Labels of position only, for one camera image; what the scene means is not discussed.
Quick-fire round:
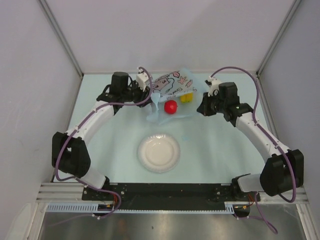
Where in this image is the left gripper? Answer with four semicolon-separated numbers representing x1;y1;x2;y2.
121;79;153;108

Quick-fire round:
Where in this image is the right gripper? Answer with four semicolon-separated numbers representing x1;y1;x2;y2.
196;90;227;116

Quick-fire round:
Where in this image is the yellow fake fruit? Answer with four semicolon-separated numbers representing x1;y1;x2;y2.
179;92;194;103

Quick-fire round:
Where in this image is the light blue plastic bag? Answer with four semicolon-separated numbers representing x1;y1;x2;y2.
144;68;207;124

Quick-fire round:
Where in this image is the red fake apple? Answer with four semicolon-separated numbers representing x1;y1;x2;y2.
164;100;178;115

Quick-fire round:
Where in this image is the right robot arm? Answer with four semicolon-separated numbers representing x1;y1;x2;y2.
197;78;304;201

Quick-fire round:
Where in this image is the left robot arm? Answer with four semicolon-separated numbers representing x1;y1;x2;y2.
51;67;153;200

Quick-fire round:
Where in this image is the white paper plate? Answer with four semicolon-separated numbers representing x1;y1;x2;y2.
137;133;181;173

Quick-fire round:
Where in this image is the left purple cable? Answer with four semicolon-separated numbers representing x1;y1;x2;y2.
49;66;161;226

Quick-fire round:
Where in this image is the purple cable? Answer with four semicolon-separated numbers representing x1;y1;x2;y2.
49;66;161;226
207;66;298;235

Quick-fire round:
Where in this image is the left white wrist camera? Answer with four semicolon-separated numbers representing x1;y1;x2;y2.
136;66;152;91

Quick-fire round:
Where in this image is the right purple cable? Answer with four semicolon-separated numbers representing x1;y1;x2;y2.
207;66;298;235

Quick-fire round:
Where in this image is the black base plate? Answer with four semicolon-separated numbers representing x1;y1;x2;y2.
81;181;261;211

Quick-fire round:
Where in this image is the white slotted cable duct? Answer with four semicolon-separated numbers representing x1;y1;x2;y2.
46;201;237;215

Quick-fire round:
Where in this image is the aluminium frame rail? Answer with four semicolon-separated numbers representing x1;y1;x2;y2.
36;181;310;205

